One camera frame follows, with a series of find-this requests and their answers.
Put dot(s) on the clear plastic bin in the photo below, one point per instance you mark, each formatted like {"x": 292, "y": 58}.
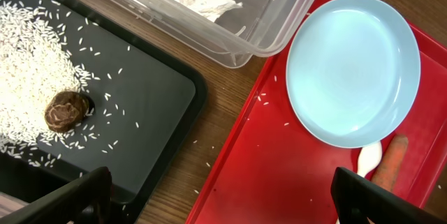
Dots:
{"x": 260, "y": 27}

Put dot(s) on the red plastic tray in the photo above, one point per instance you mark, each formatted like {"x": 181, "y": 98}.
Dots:
{"x": 271, "y": 170}

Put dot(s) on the white rice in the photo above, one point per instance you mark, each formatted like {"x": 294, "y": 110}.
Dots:
{"x": 39, "y": 40}

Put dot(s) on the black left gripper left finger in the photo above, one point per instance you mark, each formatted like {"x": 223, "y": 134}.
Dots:
{"x": 84, "y": 200}

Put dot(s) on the large light blue plate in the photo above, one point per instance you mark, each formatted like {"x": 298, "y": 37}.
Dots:
{"x": 353, "y": 72}

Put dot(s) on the brown food scrap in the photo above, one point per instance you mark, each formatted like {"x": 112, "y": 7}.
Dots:
{"x": 67, "y": 109}

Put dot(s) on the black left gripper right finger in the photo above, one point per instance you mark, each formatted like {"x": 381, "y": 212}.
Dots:
{"x": 358, "y": 200}

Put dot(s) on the white plastic spoon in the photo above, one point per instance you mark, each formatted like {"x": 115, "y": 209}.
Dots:
{"x": 369, "y": 158}

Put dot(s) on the orange carrot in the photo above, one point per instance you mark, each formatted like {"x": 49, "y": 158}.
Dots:
{"x": 386, "y": 173}

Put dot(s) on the black waste tray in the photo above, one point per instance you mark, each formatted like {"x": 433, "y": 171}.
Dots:
{"x": 145, "y": 103}

